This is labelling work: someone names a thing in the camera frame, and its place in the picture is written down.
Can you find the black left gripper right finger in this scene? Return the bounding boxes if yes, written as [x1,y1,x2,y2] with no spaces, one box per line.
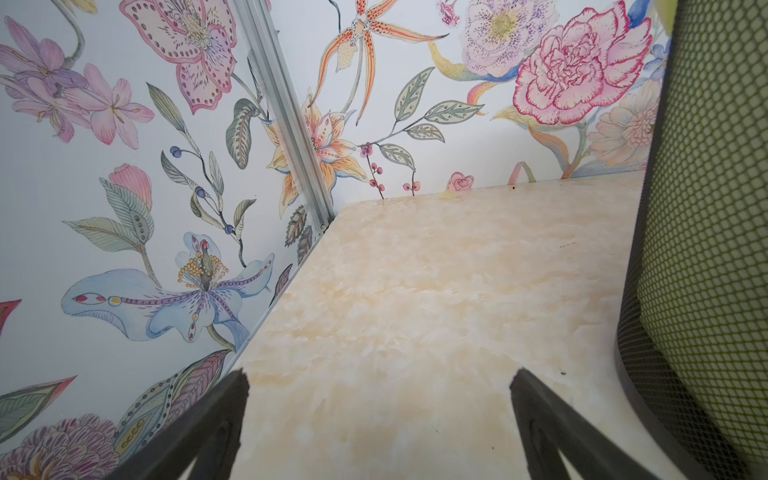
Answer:
[510,368,655,479]

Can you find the black mesh waste bin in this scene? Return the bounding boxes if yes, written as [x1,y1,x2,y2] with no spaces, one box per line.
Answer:
[615,1,767,479]

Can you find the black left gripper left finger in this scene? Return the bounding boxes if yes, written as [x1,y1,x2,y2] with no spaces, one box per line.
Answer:
[108,370,249,480]

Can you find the aluminium corner post left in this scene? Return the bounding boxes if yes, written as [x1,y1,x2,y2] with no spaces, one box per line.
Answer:
[236,0,334,234]

